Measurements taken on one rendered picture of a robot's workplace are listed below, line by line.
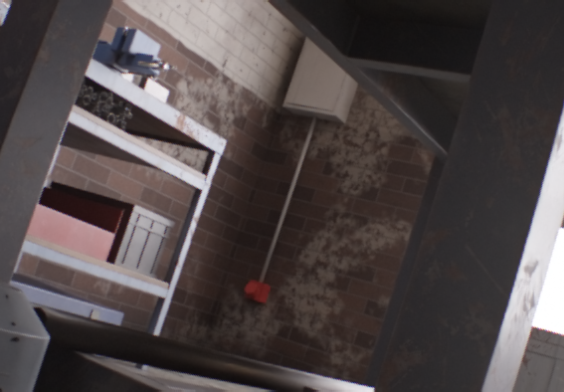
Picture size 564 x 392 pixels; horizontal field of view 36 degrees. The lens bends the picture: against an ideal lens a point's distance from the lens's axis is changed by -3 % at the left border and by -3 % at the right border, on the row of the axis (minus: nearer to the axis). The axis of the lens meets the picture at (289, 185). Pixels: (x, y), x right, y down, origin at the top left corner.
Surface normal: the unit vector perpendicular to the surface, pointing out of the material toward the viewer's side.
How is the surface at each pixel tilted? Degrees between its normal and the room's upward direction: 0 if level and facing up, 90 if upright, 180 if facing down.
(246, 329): 90
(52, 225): 90
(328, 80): 90
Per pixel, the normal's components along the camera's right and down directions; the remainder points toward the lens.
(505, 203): -0.48, -0.29
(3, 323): 0.79, -0.54
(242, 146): 0.82, 0.19
